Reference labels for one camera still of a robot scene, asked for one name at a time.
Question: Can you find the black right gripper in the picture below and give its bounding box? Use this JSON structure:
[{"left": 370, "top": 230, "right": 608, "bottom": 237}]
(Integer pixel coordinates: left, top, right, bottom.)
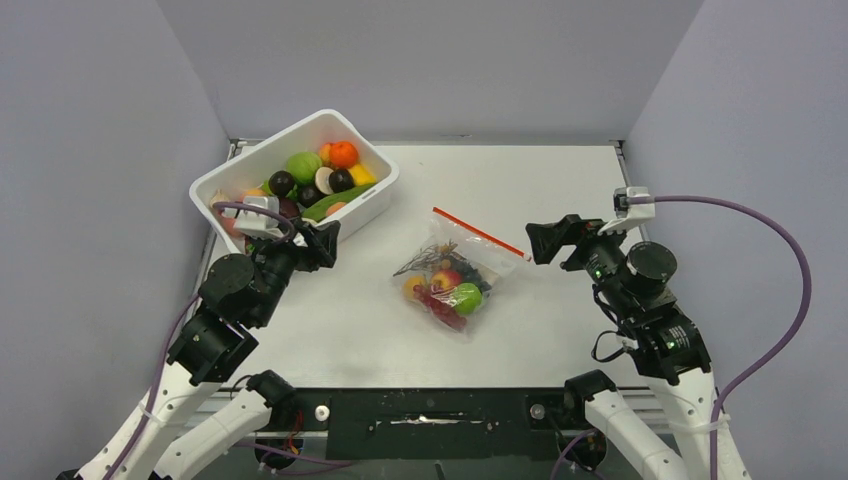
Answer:
[{"left": 525, "top": 211, "right": 636, "bottom": 317}]

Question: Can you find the dark grape bunch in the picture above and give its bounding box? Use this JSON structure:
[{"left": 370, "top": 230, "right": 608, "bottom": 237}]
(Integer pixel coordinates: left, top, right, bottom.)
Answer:
[{"left": 455, "top": 260, "right": 492, "bottom": 294}]

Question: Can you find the lime green fruit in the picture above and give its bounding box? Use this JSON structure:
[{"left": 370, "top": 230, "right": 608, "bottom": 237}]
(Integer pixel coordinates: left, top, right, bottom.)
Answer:
[{"left": 450, "top": 282, "right": 484, "bottom": 316}]

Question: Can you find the yellow orange fruit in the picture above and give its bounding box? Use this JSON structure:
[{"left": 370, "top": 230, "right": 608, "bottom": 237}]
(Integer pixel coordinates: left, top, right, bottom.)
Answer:
[{"left": 402, "top": 275, "right": 429, "bottom": 301}]

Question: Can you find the clear zip top bag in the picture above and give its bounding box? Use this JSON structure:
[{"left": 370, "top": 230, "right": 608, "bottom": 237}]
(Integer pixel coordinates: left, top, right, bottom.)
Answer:
[{"left": 390, "top": 207, "right": 532, "bottom": 335}]

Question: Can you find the tan longan fruit bunch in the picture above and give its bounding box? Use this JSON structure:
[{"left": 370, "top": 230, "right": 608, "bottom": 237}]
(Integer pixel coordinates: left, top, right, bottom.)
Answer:
[{"left": 392, "top": 241, "right": 458, "bottom": 278}]

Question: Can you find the red grape bunch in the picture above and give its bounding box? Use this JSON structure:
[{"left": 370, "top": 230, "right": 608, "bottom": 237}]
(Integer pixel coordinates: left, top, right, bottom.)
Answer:
[{"left": 413, "top": 285, "right": 467, "bottom": 331}]

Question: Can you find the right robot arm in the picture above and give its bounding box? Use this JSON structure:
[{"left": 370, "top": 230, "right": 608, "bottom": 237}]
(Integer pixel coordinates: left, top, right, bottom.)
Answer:
[{"left": 525, "top": 214, "right": 751, "bottom": 479}]

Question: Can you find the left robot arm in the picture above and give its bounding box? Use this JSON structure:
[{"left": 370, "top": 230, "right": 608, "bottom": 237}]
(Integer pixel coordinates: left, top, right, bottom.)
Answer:
[{"left": 60, "top": 221, "right": 341, "bottom": 479}]

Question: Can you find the white plastic food bin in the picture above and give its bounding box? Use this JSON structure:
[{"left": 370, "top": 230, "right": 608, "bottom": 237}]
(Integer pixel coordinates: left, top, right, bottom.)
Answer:
[{"left": 189, "top": 109, "right": 399, "bottom": 253}]

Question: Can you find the green cucumber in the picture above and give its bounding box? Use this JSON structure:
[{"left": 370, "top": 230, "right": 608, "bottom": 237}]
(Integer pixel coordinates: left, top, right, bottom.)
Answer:
[{"left": 301, "top": 183, "right": 375, "bottom": 222}]

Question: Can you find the peach fruit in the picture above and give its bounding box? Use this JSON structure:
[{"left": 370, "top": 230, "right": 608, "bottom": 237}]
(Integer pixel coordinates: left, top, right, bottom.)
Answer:
[{"left": 325, "top": 202, "right": 347, "bottom": 217}]

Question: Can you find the dark purple plum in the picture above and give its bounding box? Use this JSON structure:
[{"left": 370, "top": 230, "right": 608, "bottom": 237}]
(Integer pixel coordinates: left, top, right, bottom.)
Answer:
[{"left": 328, "top": 169, "right": 356, "bottom": 193}]

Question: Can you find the white mushroom slice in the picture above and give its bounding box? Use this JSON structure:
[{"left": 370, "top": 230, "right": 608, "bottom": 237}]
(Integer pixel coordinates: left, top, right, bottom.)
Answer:
[{"left": 314, "top": 166, "right": 334, "bottom": 196}]

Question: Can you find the dark purple mangosteen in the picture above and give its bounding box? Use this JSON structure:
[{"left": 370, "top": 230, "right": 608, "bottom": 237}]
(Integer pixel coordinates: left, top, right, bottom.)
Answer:
[{"left": 267, "top": 170, "right": 297, "bottom": 197}]

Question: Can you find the yellow lemon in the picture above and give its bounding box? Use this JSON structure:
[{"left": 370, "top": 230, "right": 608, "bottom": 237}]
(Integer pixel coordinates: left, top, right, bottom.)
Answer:
[{"left": 347, "top": 163, "right": 378, "bottom": 186}]

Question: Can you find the green cabbage ball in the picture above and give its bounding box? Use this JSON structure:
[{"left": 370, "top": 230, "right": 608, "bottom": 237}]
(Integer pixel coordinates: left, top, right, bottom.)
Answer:
[{"left": 285, "top": 151, "right": 323, "bottom": 186}]

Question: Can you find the orange peach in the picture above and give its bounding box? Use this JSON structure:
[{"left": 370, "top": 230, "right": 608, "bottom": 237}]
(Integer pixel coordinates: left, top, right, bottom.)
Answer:
[{"left": 241, "top": 188, "right": 268, "bottom": 198}]

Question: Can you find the orange tangerine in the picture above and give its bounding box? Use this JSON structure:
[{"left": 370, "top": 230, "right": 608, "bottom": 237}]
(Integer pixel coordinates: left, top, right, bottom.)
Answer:
[{"left": 328, "top": 141, "right": 360, "bottom": 169}]

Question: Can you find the pink apple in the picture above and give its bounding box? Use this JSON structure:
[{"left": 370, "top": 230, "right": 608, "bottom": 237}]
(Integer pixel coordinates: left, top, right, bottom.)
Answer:
[{"left": 217, "top": 212, "right": 244, "bottom": 239}]

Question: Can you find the white garlic bulb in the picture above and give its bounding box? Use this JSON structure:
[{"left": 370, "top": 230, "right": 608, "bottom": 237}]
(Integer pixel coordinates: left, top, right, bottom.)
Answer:
[{"left": 208, "top": 190, "right": 231, "bottom": 208}]

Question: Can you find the black mounting plate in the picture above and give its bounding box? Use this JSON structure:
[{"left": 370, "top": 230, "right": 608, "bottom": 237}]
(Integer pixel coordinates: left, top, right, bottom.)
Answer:
[{"left": 264, "top": 387, "right": 589, "bottom": 461}]

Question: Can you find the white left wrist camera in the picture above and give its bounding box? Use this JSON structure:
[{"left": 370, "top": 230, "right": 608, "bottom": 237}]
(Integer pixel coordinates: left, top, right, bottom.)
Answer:
[{"left": 234, "top": 195, "right": 287, "bottom": 240}]

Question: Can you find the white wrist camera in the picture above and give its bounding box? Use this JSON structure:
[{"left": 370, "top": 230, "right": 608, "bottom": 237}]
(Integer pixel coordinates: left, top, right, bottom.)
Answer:
[
  {"left": 234, "top": 195, "right": 287, "bottom": 240},
  {"left": 598, "top": 187, "right": 656, "bottom": 235}
]

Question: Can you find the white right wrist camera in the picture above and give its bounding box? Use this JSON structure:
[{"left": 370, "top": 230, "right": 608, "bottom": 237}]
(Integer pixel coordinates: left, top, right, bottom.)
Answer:
[{"left": 598, "top": 187, "right": 656, "bottom": 235}]

